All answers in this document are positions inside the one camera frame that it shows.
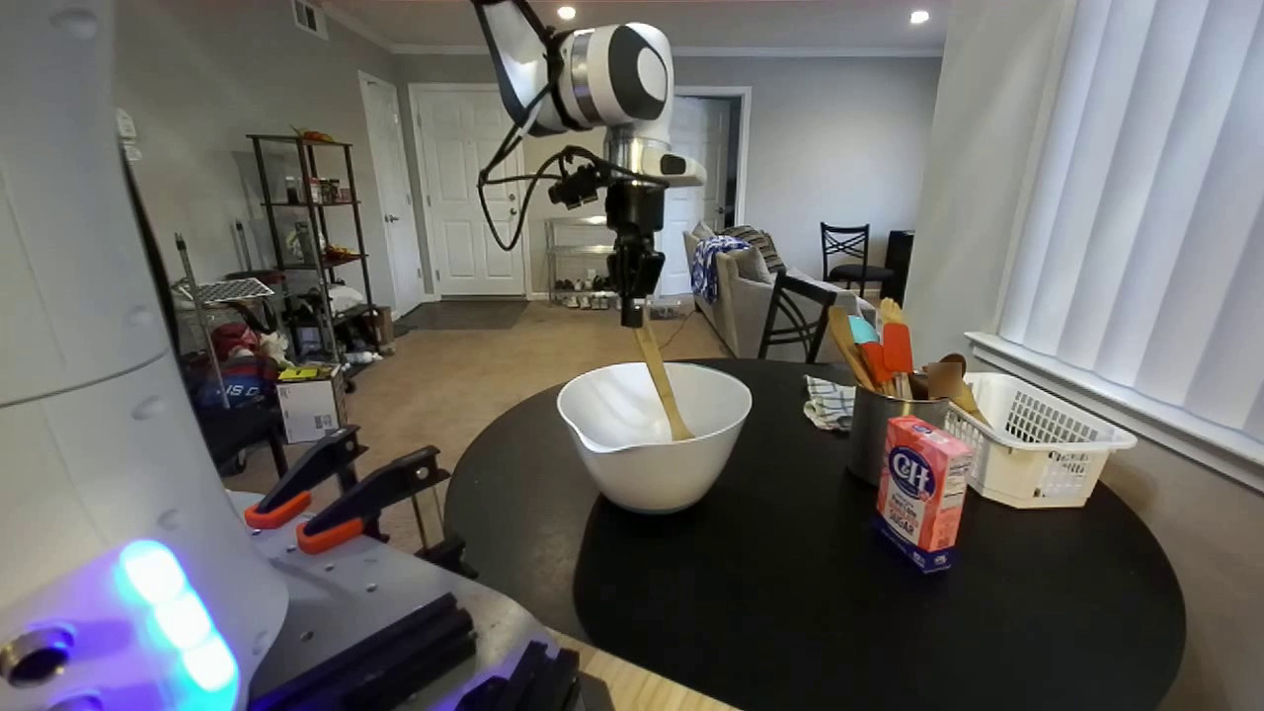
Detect light wooden utensil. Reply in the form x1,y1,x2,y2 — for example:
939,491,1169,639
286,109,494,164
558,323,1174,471
826,306,881,395

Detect pink sugar carton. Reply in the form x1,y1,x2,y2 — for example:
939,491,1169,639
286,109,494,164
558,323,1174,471
875,412,980,576

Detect brown round wooden spoon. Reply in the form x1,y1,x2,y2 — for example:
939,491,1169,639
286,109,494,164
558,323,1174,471
924,350,974,404

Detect metal utensil cup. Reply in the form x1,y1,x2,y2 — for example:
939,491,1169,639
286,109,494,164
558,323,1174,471
846,383,949,491

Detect blue white patterned blanket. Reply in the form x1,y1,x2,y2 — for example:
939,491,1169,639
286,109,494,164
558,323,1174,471
693,231,751,306

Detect dark door mat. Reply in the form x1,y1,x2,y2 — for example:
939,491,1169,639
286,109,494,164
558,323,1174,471
390,293,534,335

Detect white vertical blinds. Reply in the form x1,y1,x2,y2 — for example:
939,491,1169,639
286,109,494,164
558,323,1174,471
991,0,1264,446

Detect grey sofa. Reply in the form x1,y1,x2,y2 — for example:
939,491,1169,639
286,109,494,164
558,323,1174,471
684,222,814,362

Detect white closet door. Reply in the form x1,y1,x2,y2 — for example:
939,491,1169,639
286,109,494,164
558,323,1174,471
355,69,436,319

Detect orange tipped black clamp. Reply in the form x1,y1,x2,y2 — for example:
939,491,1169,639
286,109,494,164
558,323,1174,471
292,442,456,560
242,426,373,531

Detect white cardboard box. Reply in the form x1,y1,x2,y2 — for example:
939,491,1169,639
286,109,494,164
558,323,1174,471
274,368,353,450

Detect white interior door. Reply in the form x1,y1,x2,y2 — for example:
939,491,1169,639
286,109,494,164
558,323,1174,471
656,86,754,301

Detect white plastic basket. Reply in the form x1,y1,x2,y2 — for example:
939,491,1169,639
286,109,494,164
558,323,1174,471
943,368,1142,512

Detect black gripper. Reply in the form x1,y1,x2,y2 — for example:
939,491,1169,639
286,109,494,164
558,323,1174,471
600,177,671,330

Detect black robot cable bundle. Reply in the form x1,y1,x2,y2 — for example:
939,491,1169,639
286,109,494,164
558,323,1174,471
473,113,623,256

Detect white window sill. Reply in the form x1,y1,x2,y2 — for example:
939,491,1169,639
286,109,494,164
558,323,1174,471
966,326,1264,499

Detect grey robot mounting plate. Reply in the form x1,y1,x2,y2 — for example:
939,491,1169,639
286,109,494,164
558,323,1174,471
232,487,745,711

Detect black foam blocks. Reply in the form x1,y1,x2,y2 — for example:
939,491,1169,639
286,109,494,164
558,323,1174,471
251,589,616,711

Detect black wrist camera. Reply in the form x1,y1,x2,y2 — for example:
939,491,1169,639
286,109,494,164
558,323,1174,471
544,144,613,214

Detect black metal dining chair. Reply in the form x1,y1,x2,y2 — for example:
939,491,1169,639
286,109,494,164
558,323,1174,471
754,268,841,368

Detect red silicone spatula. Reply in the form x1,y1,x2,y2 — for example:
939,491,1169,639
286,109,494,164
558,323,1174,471
858,319,918,395

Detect white mixing bowl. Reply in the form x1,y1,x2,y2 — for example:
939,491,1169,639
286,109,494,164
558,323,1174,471
554,358,758,516

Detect black cluttered cart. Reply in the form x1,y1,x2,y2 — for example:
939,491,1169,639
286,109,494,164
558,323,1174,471
169,231,288,481

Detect tall metal storage rack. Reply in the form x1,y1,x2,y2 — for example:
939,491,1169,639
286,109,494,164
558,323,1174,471
247,125,381,358

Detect slotted wooden spoon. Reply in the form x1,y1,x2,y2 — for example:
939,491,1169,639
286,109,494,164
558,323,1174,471
634,319,696,446

